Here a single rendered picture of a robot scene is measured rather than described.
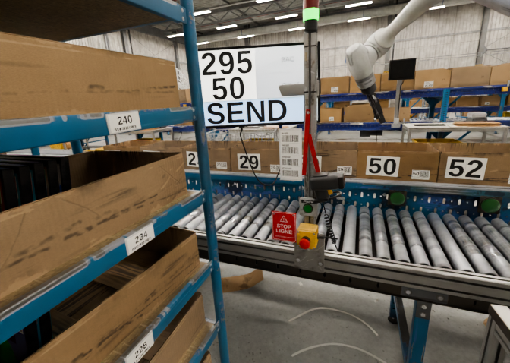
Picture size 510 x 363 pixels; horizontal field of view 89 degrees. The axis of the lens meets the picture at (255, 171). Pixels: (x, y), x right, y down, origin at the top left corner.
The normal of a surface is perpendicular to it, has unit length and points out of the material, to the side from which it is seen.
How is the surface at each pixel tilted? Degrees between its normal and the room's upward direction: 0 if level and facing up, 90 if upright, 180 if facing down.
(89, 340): 91
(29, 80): 91
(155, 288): 91
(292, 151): 90
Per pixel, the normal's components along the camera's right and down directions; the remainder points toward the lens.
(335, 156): -0.36, 0.27
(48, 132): 0.93, 0.05
